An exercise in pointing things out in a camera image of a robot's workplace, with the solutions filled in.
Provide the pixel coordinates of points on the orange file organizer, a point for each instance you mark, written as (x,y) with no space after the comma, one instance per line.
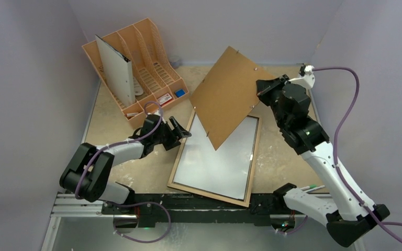
(142,44)

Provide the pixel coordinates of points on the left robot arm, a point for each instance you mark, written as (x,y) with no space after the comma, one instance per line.
(87,173)

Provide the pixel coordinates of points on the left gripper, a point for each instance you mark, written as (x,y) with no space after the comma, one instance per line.
(174,139)

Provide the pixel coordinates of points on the brown backing board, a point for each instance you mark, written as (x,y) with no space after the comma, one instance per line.
(227,94)

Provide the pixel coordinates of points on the white binder folder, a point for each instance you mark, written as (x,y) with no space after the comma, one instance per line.
(118,72)

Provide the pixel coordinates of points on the red white small box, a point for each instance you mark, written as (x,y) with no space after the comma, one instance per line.
(164,99)

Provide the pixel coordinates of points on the landscape photo print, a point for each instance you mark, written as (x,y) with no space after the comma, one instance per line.
(221,162)

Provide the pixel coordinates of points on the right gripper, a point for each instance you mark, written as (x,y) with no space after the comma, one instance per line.
(268,88)

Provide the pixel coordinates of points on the white green pen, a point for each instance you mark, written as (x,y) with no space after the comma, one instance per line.
(308,187)

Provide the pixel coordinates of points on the blue small box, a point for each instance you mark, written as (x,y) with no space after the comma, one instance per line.
(179,93)

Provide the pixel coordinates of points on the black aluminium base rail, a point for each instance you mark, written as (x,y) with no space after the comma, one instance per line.
(178,208)

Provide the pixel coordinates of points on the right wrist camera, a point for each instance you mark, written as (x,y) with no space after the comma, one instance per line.
(305,77)

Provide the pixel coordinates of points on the wooden picture frame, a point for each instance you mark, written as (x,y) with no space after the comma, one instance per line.
(180,156)

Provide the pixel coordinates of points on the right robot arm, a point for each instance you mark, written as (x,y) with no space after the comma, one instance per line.
(347,218)

